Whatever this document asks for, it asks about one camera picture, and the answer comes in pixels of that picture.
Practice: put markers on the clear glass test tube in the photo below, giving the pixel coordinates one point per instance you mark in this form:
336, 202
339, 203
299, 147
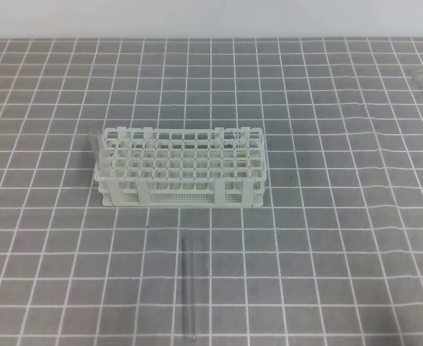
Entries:
189, 294

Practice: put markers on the white plastic test tube rack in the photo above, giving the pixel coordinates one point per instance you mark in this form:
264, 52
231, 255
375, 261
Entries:
198, 168

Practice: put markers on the clear test tube in rack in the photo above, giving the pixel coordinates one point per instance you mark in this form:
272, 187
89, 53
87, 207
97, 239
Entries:
95, 139

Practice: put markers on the grey checked tablecloth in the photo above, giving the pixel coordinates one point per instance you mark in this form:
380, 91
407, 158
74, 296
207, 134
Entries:
333, 257

